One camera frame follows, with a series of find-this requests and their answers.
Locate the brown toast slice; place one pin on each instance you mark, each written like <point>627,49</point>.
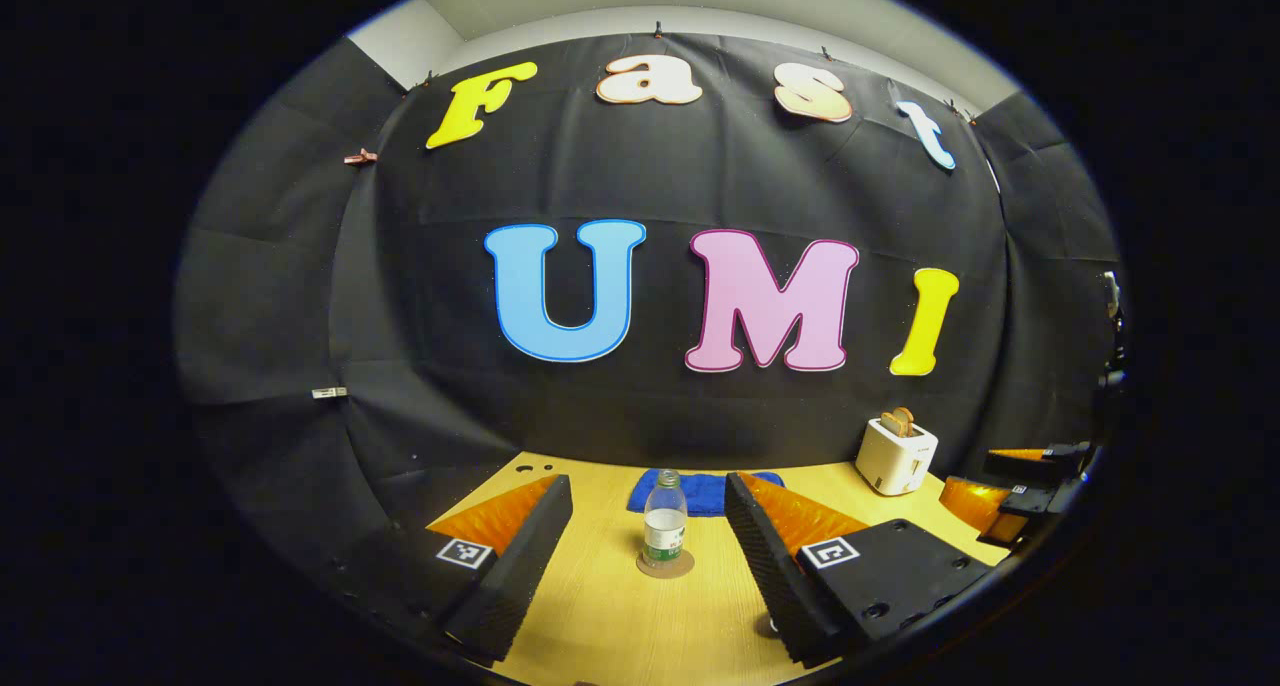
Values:
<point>889,426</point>
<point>906,419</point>

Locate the small copper clip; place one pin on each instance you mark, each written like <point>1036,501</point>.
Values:
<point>361,156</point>

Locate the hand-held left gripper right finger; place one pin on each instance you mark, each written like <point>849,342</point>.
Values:
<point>780,576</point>

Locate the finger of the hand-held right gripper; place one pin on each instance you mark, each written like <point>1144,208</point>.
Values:
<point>1040,463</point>
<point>1020,516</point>

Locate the round brown coaster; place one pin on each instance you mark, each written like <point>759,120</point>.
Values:
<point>650,569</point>

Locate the blue folded towel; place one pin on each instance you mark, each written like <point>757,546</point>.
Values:
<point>705,494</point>

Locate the white toaster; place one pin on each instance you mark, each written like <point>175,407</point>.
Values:
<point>895,461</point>

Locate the clear plastic water bottle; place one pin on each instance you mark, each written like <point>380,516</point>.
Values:
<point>664,536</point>

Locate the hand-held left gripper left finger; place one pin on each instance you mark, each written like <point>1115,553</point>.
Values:
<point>520,566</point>

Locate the small white tag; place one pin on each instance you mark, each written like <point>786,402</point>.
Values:
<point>329,393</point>

